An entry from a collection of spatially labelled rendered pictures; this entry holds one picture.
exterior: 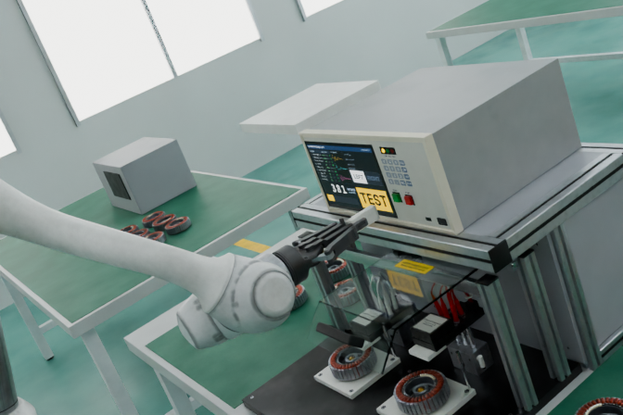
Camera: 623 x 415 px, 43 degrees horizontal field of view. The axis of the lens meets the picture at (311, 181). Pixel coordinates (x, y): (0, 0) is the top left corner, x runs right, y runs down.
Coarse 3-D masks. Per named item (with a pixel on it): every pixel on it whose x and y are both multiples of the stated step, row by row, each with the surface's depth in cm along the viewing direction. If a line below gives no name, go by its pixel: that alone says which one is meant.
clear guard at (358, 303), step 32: (416, 256) 157; (352, 288) 154; (384, 288) 149; (416, 288) 145; (448, 288) 140; (320, 320) 152; (352, 320) 144; (384, 320) 138; (352, 352) 141; (384, 352) 135
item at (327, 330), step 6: (318, 324) 146; (324, 324) 145; (318, 330) 146; (324, 330) 144; (330, 330) 143; (336, 330) 142; (330, 336) 142; (336, 336) 141; (342, 336) 139; (348, 336) 138; (354, 336) 138; (342, 342) 139; (348, 342) 138; (354, 342) 138; (360, 342) 139
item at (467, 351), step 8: (456, 344) 167; (480, 344) 164; (464, 352) 163; (472, 352) 162; (480, 352) 163; (488, 352) 164; (456, 360) 168; (464, 360) 165; (472, 360) 162; (488, 360) 164; (472, 368) 164; (480, 368) 163
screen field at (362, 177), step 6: (354, 174) 167; (360, 174) 165; (366, 174) 163; (372, 174) 161; (378, 174) 159; (354, 180) 168; (360, 180) 166; (366, 180) 164; (372, 180) 162; (378, 180) 160
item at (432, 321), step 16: (464, 304) 167; (432, 320) 161; (448, 320) 159; (464, 320) 161; (416, 336) 161; (432, 336) 156; (448, 336) 158; (464, 336) 165; (416, 352) 159; (432, 352) 157
